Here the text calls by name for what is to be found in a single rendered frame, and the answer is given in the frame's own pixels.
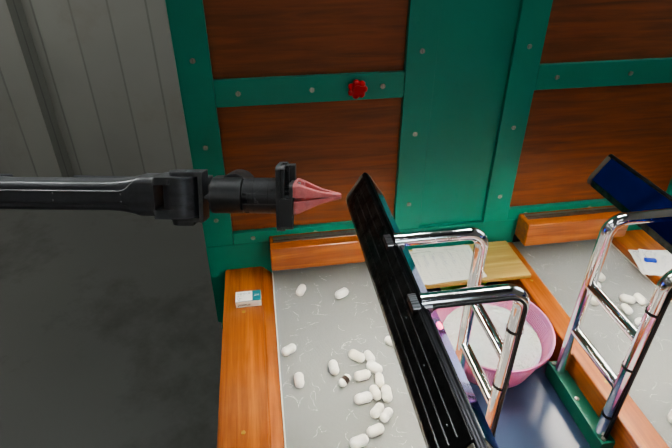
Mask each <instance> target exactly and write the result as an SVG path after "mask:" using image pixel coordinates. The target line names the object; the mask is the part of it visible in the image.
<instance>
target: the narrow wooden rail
mask: <svg viewBox="0 0 672 448"><path fill-rule="evenodd" d="M507 243H508V244H509V245H510V247H511V248H512V249H513V251H514V252H515V253H516V255H517V256H518V257H519V259H520V260H521V261H522V263H523V264H524V265H525V267H526V268H527V269H528V271H529V272H530V273H531V278H524V279H515V280H506V281H498V283H499V284H515V285H518V286H520V287H521V288H523V289H524V290H525V291H526V292H527V294H528V297H529V300H530V301H531V302H532V303H533V304H535V305H536V306H537V307H538V308H539V309H540V310H541V311H542V312H543V313H544V314H545V315H546V316H547V318H548V319H549V321H550V322H551V324H552V326H553V329H554V332H555V336H556V345H555V349H554V352H553V354H552V356H551V358H550V359H549V361H557V359H558V356H559V353H560V349H561V346H562V343H563V340H564V337H565V334H566V331H567V328H568V325H569V322H570V319H571V318H570V317H569V316H568V314H567V313H566V312H565V310H564V309H563V308H562V306H561V305H560V304H559V303H558V301H557V300H556V299H555V297H554V296H553V295H552V293H551V292H550V291H549V289H548V288H547V287H546V286H545V284H544V283H543V282H542V280H541V279H540V278H539V276H538V275H537V274H536V273H535V271H534V270H533V269H532V267H531V266H530V265H529V263H528V262H527V261H526V259H525V258H524V257H523V256H522V254H521V253H520V252H519V250H518V249H517V248H516V246H515V245H514V244H513V243H512V242H507ZM567 371H568V372H569V374H570V375H571V377H572V378H573V380H574V381H575V383H576V384H577V386H578V387H579V389H580V390H581V392H582V393H583V395H584V396H585V397H586V399H587V400H588V402H589V403H590V405H591V406H592V408H593V409H594V411H595V412H596V414H597V415H598V417H600V414H601V410H603V409H602V408H603V407H604V405H605V403H606V400H607V398H608V396H609V394H610V391H611V389H612V387H611V386H610V385H609V383H608V382H607V380H606V379H605V378H604V376H603V375H602V374H601V372H600V371H599V370H598V368H597V367H596V366H595V364H594V363H593V362H592V360H591V359H590V358H589V356H588V355H587V353H586V352H585V351H584V349H583V348H582V347H581V345H580V344H579V343H578V341H577V342H576V345H575V347H574V350H573V353H572V356H571V359H570V362H569V365H568V368H567ZM610 435H611V436H612V437H613V439H614V440H615V445H614V447H613V448H670V447H669V446H668V445H667V444H666V442H665V441H664V440H663V438H662V437H661V436H660V434H659V433H658V432H657V431H656V429H655V428H654V427H653V425H652V424H651V423H650V421H649V420H648V419H647V417H646V416H645V415H644V414H643V412H642V411H641V410H640V408H639V407H638V406H637V404H636V403H635V402H634V400H633V399H632V398H631V397H630V395H629V394H628V395H627V397H626V400H625V402H624V404H623V406H622V408H621V410H620V413H619V415H618V417H617V419H616V421H615V424H614V426H613V428H612V430H611V432H610Z"/></svg>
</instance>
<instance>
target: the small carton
mask: <svg viewBox="0 0 672 448"><path fill-rule="evenodd" d="M235 303H236V308H242V307H251V306H261V305H262V304H261V290H253V291H243V292H236V297H235Z"/></svg>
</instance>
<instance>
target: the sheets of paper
mask: <svg viewBox="0 0 672 448"><path fill-rule="evenodd" d="M412 250H413V251H410V252H409V253H410V255H411V257H412V259H413V261H414V263H415V266H416V268H417V270H418V272H419V274H420V277H421V279H422V281H423V283H424V285H425V284H427V285H431V284H437V283H443V282H450V281H459V280H467V279H468V277H469V271H470V266H471V260H472V254H473V251H472V250H471V248H470V246H469V245H464V244H463V245H456V246H445V247H431V248H416V249H412Z"/></svg>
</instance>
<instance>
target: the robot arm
mask: <svg viewBox="0 0 672 448"><path fill-rule="evenodd" d="M339 199H341V193H339V192H335V191H331V190H327V189H323V188H321V187H318V186H316V185H314V184H312V183H310V182H308V181H305V180H303V179H301V178H297V179H296V163H289V162H279V163H278V164H277V165H276V167H275V178H254V176H253V175H252V174H251V173H250V172H248V171H246V170H243V169H237V170H234V171H232V172H230V173H229V174H227V175H218V176H215V177H213V175H208V169H175V170H170V171H169V172H164V173H146V174H142V175H140V176H134V177H125V178H85V177H7V176H0V209H14V210H110V211H122V212H128V213H133V214H137V215H139V216H155V219H172V221H173V224H174V225H176V226H194V225H195V224H196V223H197V222H205V221H206V220H207V219H208V218H209V217H210V216H209V213H210V209H211V211H212V213H244V212H245V213H271V214H276V229H277V231H286V230H293V228H294V215H297V214H300V213H302V212H304V211H306V210H309V209H311V208H313V207H315V206H318V205H320V204H323V203H327V202H331V201H335V200H339Z"/></svg>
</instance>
